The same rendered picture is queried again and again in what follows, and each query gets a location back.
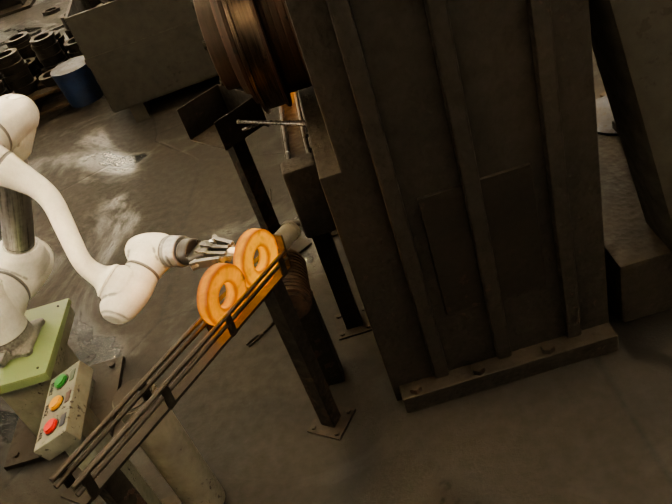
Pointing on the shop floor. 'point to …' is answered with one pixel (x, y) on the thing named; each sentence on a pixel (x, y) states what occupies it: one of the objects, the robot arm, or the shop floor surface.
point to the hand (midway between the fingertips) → (240, 253)
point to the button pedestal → (78, 416)
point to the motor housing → (312, 319)
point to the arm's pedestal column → (104, 392)
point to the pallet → (36, 65)
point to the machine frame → (462, 183)
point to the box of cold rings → (140, 49)
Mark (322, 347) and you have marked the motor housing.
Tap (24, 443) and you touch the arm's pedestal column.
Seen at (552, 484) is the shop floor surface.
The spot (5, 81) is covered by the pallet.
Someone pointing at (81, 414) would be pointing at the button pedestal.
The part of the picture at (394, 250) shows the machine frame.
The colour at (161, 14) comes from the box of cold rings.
